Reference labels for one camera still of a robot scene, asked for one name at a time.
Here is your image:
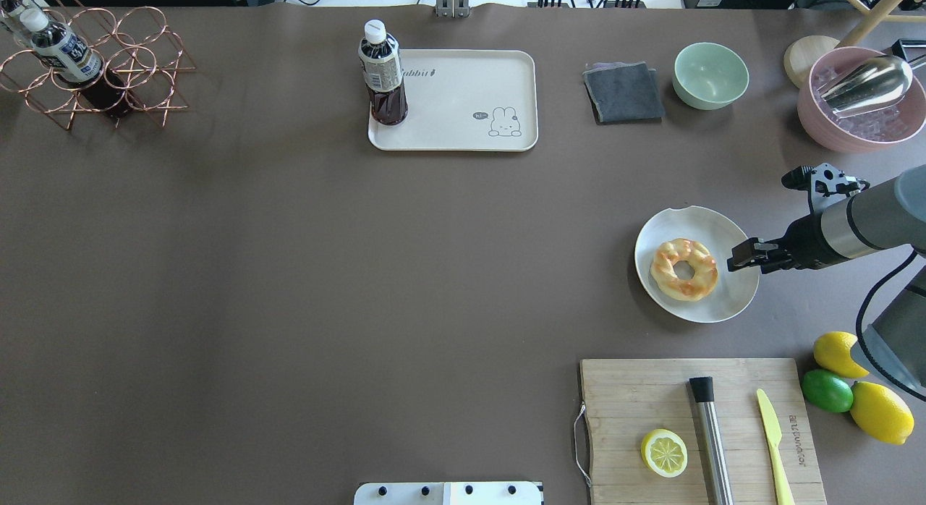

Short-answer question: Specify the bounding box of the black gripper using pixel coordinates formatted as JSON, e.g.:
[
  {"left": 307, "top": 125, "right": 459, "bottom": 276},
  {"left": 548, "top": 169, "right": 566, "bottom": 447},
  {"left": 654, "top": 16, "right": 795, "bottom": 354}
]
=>
[{"left": 727, "top": 216, "right": 833, "bottom": 273}]

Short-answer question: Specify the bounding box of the white plate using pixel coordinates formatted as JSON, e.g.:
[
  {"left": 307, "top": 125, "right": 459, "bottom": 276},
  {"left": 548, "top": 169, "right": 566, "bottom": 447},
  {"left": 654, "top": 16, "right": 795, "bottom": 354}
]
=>
[{"left": 634, "top": 205, "right": 760, "bottom": 323}]

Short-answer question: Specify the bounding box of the twisted glazed donut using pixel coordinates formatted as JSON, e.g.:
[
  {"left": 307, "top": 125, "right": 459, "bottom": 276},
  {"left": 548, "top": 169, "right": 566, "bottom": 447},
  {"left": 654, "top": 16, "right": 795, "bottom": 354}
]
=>
[{"left": 650, "top": 238, "right": 720, "bottom": 302}]

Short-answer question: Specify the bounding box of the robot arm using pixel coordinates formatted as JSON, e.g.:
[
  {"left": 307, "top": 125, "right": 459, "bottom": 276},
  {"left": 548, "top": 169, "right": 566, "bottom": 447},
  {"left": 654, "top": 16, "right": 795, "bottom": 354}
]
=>
[{"left": 727, "top": 163, "right": 925, "bottom": 400}]

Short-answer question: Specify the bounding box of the cream rabbit tray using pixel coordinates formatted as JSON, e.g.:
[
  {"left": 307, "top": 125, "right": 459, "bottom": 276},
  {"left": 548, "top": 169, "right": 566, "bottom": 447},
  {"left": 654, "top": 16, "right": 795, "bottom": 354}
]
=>
[{"left": 368, "top": 48, "right": 539, "bottom": 152}]

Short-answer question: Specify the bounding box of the dark drink bottle on tray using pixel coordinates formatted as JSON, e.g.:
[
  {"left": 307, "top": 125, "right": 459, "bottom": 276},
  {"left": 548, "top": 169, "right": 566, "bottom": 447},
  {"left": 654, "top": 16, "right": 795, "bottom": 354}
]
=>
[{"left": 358, "top": 20, "right": 408, "bottom": 126}]

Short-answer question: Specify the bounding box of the yellow lemon upper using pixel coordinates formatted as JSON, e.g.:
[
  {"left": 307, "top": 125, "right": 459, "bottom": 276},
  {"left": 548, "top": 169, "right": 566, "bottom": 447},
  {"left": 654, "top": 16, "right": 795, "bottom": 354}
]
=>
[{"left": 813, "top": 331, "right": 870, "bottom": 379}]

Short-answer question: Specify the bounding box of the yellow lemon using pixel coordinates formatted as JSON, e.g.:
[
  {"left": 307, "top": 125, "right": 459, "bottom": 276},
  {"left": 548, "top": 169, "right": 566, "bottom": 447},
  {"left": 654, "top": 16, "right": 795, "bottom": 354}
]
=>
[
  {"left": 813, "top": 331, "right": 870, "bottom": 379},
  {"left": 849, "top": 382, "right": 915, "bottom": 445}
]

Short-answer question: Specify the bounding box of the steel muddler black tip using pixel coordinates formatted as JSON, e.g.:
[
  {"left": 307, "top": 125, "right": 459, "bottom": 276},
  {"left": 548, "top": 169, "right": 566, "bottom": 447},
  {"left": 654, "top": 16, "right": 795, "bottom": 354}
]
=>
[{"left": 689, "top": 376, "right": 734, "bottom": 504}]

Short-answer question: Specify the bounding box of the green lime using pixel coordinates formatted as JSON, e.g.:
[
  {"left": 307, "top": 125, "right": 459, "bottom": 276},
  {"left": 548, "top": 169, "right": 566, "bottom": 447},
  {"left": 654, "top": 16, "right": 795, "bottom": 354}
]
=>
[{"left": 801, "top": 369, "right": 854, "bottom": 413}]

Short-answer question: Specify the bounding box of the yellow plastic knife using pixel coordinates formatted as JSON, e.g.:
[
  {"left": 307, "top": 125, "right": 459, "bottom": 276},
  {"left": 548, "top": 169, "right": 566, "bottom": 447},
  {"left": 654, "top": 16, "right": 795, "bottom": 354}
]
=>
[{"left": 755, "top": 389, "right": 796, "bottom": 504}]

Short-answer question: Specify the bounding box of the bamboo cutting board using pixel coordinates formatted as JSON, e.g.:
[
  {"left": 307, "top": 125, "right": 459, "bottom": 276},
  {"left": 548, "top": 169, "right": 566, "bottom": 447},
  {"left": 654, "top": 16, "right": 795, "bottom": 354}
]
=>
[{"left": 581, "top": 359, "right": 827, "bottom": 504}]

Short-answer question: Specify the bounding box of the mint green bowl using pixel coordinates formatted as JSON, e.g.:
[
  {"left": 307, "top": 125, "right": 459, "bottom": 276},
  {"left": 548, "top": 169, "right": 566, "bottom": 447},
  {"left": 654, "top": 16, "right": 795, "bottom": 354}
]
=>
[{"left": 672, "top": 41, "right": 749, "bottom": 110}]

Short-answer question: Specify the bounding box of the pink bowl with ice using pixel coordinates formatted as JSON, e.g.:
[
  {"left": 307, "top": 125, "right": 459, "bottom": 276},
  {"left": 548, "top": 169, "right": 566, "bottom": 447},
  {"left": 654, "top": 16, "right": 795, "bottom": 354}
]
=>
[{"left": 797, "top": 47, "right": 925, "bottom": 153}]

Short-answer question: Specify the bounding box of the grey folded cloth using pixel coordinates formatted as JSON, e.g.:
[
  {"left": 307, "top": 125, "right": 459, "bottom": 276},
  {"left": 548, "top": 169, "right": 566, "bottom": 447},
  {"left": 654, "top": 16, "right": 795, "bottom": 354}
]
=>
[{"left": 582, "top": 62, "right": 665, "bottom": 124}]

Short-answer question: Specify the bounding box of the half lemon slice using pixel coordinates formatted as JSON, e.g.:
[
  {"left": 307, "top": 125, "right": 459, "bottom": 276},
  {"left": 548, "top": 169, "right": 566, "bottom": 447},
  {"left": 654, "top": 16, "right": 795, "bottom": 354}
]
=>
[{"left": 640, "top": 428, "right": 688, "bottom": 478}]

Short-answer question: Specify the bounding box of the yellow lemon lower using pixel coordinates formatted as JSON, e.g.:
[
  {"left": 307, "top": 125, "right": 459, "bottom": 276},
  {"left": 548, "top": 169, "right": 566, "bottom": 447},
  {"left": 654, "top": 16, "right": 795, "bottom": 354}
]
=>
[{"left": 849, "top": 382, "right": 915, "bottom": 445}]

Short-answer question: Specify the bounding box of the round wooden stand base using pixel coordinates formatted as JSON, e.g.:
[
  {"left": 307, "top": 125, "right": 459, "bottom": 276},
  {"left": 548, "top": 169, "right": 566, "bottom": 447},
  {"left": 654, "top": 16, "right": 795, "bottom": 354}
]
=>
[{"left": 783, "top": 35, "right": 840, "bottom": 88}]

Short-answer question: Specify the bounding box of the metal ice scoop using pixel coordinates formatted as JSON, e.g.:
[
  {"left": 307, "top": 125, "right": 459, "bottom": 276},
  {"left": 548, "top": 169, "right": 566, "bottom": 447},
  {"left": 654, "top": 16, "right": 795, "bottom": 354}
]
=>
[{"left": 810, "top": 50, "right": 924, "bottom": 119}]

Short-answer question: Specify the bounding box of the wooden cup tree stand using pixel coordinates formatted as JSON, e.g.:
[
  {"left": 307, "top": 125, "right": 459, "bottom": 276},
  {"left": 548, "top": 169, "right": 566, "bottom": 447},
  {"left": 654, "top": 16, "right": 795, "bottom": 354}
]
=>
[{"left": 836, "top": 0, "right": 925, "bottom": 48}]

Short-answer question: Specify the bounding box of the dark drink bottle in rack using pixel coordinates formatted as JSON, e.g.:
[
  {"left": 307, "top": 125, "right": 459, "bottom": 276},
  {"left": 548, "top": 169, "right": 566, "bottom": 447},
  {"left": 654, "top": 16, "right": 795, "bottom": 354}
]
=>
[{"left": 20, "top": 9, "right": 133, "bottom": 119}]

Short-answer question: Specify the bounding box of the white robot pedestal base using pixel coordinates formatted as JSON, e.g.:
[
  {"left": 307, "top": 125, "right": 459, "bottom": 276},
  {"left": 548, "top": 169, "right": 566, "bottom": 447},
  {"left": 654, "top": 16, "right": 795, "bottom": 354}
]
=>
[{"left": 353, "top": 480, "right": 545, "bottom": 504}]

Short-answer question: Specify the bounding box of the copper wire bottle rack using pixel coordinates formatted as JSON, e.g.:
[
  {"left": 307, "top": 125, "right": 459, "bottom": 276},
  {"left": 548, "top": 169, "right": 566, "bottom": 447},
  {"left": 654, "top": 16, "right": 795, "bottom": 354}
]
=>
[{"left": 2, "top": 7, "right": 197, "bottom": 130}]

